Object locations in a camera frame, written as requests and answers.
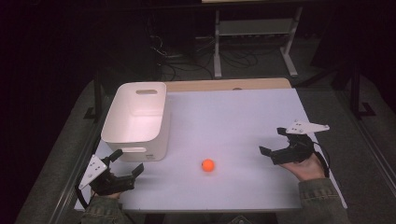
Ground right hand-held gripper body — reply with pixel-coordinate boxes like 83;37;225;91
270;120;331;165

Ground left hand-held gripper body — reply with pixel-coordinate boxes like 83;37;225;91
78;154;136;197

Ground white plastic storage bin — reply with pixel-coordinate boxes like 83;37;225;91
100;81;171;162

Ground orange ball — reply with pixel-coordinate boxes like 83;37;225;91
201;158;216;173

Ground person's left hand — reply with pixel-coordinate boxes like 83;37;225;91
93;191;122;201

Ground person's right hand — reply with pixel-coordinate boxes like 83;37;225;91
279;153;327;182

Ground wooden board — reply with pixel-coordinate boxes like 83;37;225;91
164;77;292;93

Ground black metal stand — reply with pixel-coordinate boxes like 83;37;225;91
348;61;376;119

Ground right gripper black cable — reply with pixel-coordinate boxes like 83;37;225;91
312;141;331;179

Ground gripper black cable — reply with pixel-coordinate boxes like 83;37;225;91
312;141;331;179
75;184;91;211

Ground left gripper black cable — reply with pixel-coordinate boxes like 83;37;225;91
75;184;91;211

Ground white metal stand frame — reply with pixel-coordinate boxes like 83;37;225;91
213;6;304;79

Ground black floor cables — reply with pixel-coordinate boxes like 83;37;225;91
148;32;261;80

